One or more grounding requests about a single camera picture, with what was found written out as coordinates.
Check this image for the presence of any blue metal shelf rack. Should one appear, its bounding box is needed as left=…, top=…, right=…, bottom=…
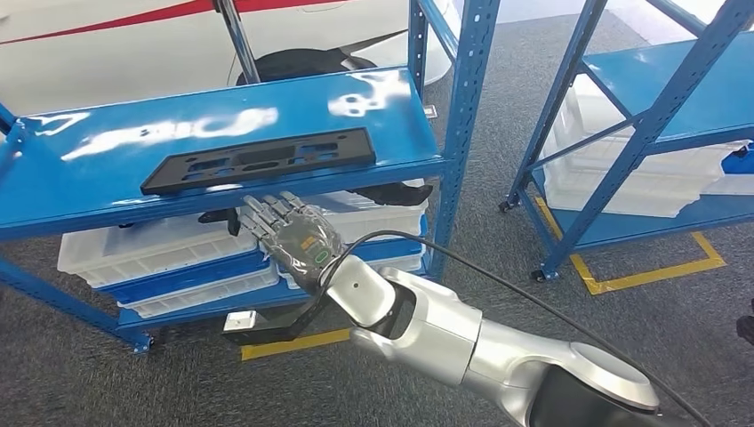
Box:
left=499, top=0, right=754, bottom=283
left=0, top=0, right=501, bottom=355

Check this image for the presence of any black plastic trim part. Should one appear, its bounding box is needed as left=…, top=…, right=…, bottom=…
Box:
left=347, top=181, right=435, bottom=208

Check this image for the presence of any black car wheel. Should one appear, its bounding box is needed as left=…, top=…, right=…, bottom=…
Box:
left=235, top=48, right=378, bottom=86

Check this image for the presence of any chrome stanchion post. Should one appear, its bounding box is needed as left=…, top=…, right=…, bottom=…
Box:
left=213, top=0, right=262, bottom=85

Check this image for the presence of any red barrier belt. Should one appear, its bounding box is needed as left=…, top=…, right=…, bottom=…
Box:
left=0, top=0, right=343, bottom=45

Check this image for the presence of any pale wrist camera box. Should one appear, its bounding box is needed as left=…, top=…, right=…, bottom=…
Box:
left=223, top=310, right=258, bottom=333

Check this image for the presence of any black plastic panel part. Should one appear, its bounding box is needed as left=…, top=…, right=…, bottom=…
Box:
left=139, top=126, right=378, bottom=197

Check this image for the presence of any yellow floor tape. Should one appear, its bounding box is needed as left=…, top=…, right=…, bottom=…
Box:
left=240, top=327, right=353, bottom=362
left=533, top=197, right=726, bottom=296

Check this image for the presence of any black camera bracket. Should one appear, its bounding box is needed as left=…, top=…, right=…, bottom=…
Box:
left=222, top=294, right=355, bottom=346

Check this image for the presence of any white car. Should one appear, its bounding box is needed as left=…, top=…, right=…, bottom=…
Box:
left=0, top=0, right=454, bottom=116

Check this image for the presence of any small black plastic piece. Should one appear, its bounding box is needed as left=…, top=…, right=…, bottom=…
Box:
left=197, top=207, right=243, bottom=238

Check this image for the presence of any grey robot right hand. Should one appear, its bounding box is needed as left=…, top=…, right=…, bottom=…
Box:
left=237, top=189, right=348, bottom=296

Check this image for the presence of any black cable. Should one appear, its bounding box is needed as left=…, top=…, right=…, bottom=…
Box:
left=306, top=230, right=717, bottom=427

